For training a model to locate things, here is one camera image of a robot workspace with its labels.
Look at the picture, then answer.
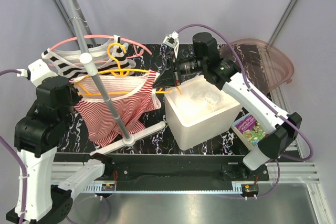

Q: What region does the black white striped tank top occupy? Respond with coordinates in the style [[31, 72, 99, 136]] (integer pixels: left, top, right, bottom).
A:
[[55, 50, 136, 79]]

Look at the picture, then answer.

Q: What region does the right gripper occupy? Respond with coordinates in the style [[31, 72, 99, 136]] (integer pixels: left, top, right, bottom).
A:
[[152, 52, 206, 89]]

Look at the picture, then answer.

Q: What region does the white clothes rack base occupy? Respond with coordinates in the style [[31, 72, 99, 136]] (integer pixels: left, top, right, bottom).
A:
[[90, 121, 166, 156]]

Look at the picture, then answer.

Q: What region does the red white striped tank top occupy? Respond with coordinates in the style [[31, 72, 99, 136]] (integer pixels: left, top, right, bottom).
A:
[[74, 70, 161, 147]]

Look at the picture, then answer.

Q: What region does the white foam box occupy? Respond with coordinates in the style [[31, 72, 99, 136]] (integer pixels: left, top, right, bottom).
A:
[[164, 75, 242, 151]]

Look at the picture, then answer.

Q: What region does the black marble pattern mat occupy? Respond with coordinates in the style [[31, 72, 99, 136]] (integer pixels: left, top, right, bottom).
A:
[[51, 43, 302, 163]]

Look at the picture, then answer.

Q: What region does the aluminium frame rail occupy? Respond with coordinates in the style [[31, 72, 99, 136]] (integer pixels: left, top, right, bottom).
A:
[[46, 87, 321, 193]]

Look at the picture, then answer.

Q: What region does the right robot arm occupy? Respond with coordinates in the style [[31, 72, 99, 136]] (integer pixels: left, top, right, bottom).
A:
[[154, 32, 302, 180]]

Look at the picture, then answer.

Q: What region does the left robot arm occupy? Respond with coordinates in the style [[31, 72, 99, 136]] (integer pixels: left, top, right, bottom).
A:
[[6, 59, 113, 223]]

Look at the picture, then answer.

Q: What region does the grey clothes rack pole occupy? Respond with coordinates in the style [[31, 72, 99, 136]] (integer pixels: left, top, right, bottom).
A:
[[56, 0, 132, 143]]

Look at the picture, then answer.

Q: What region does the yellow plastic hanger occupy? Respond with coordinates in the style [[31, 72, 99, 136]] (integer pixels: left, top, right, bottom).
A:
[[71, 42, 182, 96]]

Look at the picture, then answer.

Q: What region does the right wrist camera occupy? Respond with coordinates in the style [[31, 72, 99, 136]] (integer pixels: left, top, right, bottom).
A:
[[163, 31, 180, 58]]

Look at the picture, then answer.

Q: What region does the pink plastic hanger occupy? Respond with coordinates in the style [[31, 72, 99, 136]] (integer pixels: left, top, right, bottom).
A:
[[41, 35, 152, 72]]

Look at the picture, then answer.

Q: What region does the purple children's book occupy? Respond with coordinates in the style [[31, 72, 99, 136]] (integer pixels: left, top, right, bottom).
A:
[[231, 113, 267, 151]]

